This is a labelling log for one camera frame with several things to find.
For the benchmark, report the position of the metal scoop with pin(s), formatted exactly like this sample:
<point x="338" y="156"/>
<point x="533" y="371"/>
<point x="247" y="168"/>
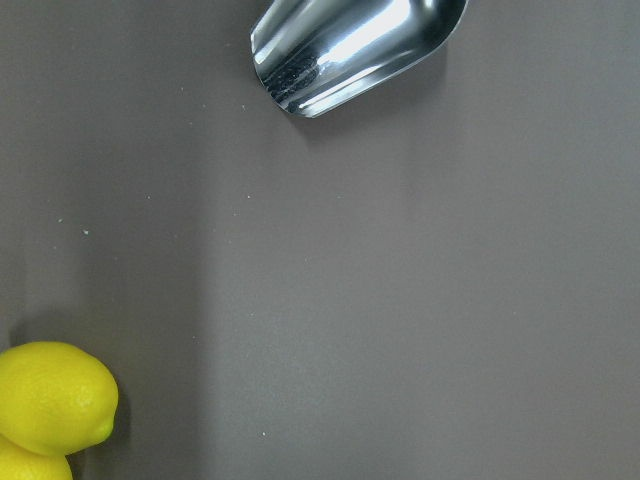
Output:
<point x="313" y="56"/>

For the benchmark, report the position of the yellow lemon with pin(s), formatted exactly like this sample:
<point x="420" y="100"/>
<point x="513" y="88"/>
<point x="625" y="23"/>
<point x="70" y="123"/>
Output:
<point x="56" y="399"/>
<point x="20" y="464"/>

